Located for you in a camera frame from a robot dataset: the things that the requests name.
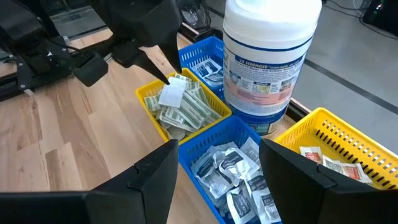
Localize white disinfecting wipes canister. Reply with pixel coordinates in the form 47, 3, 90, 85
222, 0, 323, 137

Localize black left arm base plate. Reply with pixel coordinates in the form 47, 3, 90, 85
15, 52, 74, 91

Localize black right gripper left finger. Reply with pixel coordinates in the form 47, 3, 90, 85
85, 139, 180, 224

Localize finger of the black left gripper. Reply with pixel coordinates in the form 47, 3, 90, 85
158, 32, 183, 74
111, 42, 170, 86

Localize black floor fan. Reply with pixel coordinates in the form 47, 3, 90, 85
178, 0, 213, 30

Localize blue label alcohol pad packet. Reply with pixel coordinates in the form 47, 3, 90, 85
192, 58, 223, 78
205, 70, 225, 87

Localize yellow plastic basket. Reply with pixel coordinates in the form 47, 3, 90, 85
135, 67, 233, 146
273, 107, 398, 191

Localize black computer tower purple lights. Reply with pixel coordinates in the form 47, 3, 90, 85
362, 0, 398, 37

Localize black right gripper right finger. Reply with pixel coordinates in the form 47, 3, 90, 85
259, 138, 374, 224

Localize blue plastic basket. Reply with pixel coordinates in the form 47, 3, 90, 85
178, 35, 226, 101
178, 115, 284, 224

